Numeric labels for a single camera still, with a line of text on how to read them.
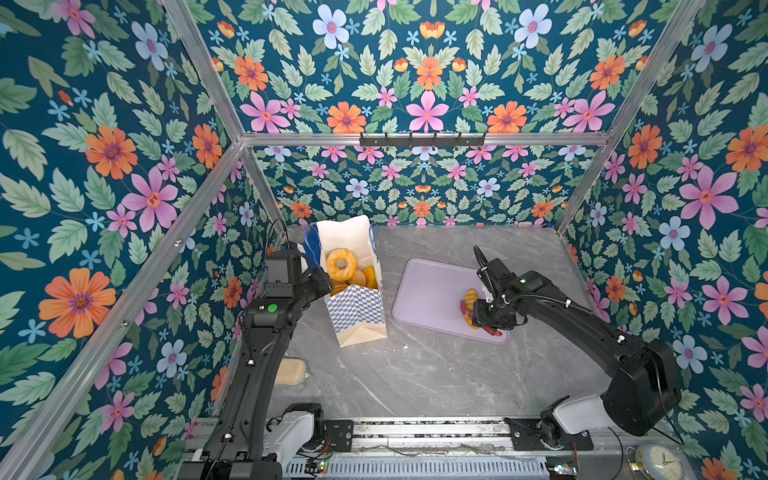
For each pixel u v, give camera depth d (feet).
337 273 3.02
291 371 2.67
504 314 2.26
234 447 1.23
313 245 2.58
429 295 3.30
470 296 3.18
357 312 2.63
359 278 3.14
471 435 2.46
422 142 3.03
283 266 1.74
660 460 2.21
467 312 2.83
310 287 2.13
